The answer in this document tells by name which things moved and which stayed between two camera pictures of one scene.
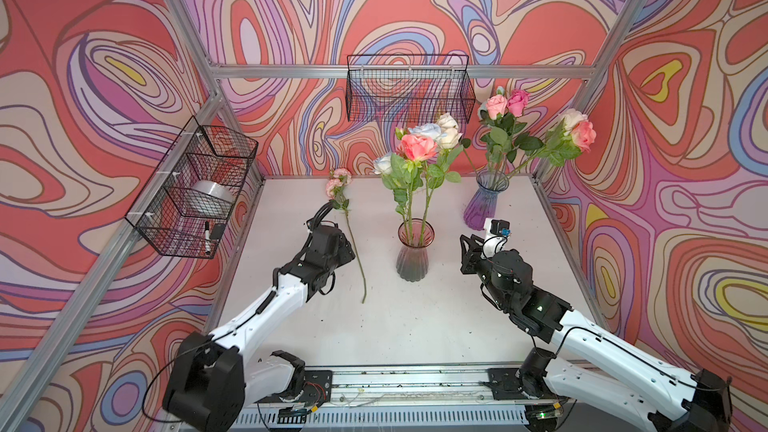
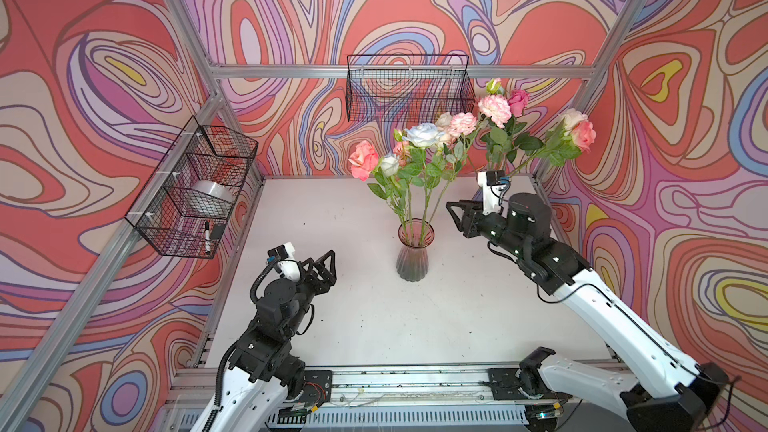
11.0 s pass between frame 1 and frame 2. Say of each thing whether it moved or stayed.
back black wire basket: stayed
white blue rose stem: stayed
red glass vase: stayed
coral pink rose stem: stayed
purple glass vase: moved
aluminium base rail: stayed
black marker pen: stayed
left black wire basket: stayed
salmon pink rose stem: moved
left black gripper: moved
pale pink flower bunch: moved
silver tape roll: stayed
